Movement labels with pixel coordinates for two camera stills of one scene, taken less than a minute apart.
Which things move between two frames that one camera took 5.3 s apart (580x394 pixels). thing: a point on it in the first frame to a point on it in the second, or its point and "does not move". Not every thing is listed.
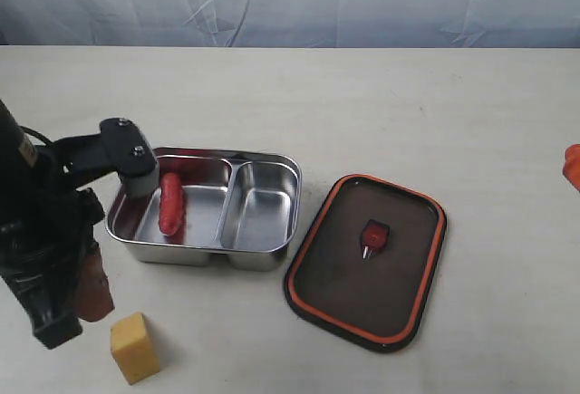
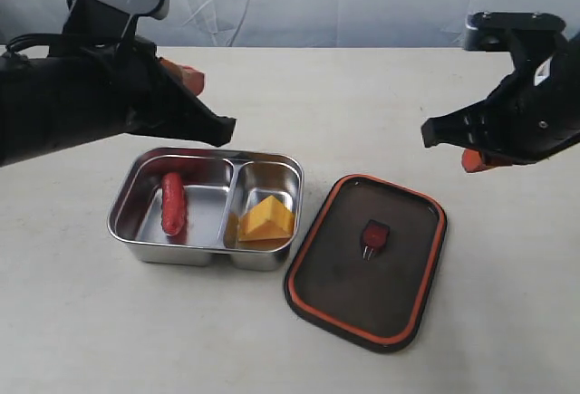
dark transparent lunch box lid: x=378 y=302 does not move
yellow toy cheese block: x=131 y=349 to x=270 y=218
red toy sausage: x=170 y=211 does not move
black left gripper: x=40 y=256 to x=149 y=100
